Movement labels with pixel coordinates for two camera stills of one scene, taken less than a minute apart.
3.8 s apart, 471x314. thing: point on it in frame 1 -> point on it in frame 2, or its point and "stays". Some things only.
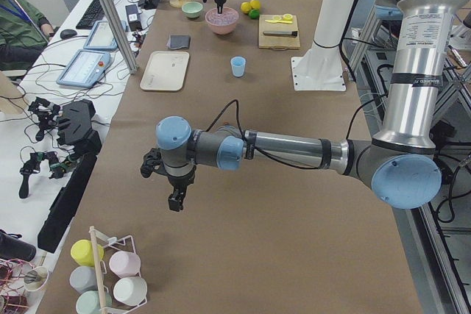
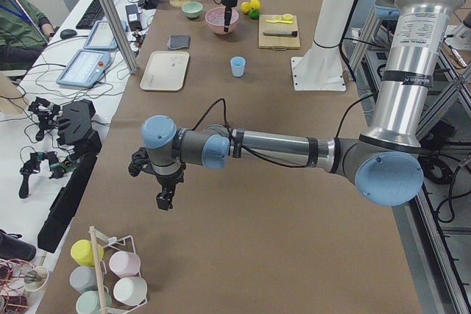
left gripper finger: x=174 y=201 -> x=163 y=200
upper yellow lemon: x=246 y=6 stays
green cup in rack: x=87 y=302 stays
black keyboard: x=94 y=14 stays
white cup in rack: x=130 y=290 stays
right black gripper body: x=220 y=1 -> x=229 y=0
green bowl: x=192 y=9 stays
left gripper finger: x=182 y=194 -> x=170 y=199
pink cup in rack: x=125 y=263 stays
